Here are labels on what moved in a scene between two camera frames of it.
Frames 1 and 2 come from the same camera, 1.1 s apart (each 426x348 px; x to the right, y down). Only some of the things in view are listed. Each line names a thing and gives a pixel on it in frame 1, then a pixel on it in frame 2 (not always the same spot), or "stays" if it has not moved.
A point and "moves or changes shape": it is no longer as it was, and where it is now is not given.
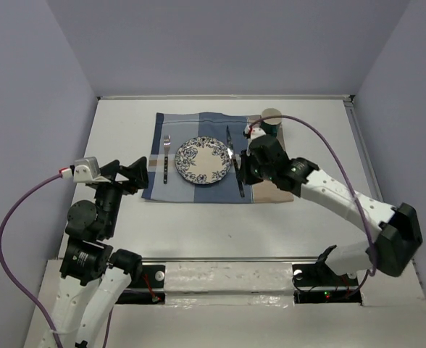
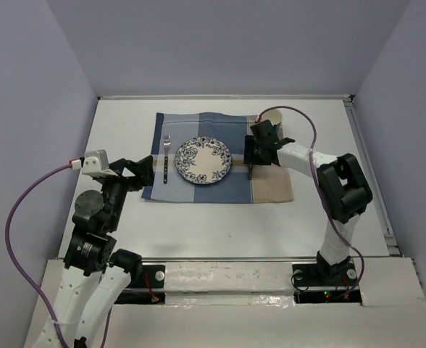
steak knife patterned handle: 232,154 moves or changes shape
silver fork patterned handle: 166,143 stays
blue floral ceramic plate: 203,160 stays
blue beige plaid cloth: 162,180 stays
